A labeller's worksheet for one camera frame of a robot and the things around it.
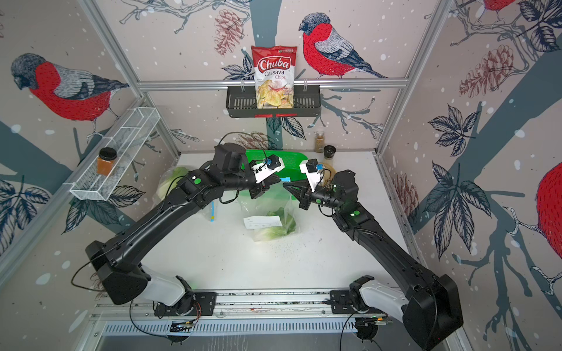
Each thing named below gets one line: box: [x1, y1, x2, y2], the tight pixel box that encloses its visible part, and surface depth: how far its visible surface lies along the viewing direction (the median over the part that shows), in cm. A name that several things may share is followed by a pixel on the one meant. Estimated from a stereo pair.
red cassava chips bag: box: [250, 45, 298, 109], surface depth 87 cm
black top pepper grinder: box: [323, 144, 337, 161], surface depth 109 cm
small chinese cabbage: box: [253, 206, 297, 243], surface depth 81 cm
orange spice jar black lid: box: [96, 146, 118, 177], surface depth 68 cm
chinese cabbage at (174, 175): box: [158, 166, 190, 200], surface depth 100 cm
